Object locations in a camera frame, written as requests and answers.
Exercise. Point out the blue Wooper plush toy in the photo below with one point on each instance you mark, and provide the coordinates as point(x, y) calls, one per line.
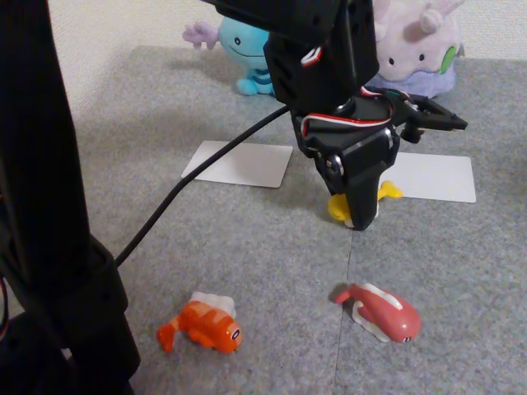
point(243, 45)

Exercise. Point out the orange shrimp sushi toy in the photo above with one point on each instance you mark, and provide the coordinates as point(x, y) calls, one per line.
point(206, 325)

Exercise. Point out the red tuna sushi toy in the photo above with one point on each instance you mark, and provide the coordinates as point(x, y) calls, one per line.
point(387, 317)

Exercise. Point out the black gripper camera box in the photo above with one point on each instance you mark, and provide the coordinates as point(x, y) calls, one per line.
point(436, 117)

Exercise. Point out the yellow egg sushi toy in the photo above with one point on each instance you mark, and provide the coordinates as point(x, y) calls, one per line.
point(339, 207)

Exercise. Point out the white plastic card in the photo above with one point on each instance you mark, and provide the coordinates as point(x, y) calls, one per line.
point(436, 177)
point(251, 164)

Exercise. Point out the purple Goomy plush toy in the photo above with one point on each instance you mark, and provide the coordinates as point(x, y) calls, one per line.
point(416, 53)

